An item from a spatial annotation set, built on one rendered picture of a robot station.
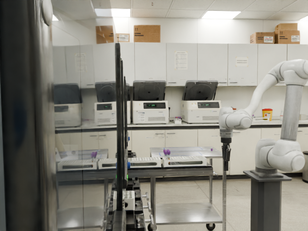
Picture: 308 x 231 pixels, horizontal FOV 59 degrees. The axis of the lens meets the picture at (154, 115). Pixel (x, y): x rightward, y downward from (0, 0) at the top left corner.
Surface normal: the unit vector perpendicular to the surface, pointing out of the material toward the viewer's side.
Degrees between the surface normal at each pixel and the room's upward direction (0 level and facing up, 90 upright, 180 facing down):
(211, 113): 90
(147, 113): 90
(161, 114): 90
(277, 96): 90
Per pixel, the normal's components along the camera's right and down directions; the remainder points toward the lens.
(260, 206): -0.64, 0.04
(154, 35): 0.04, 0.06
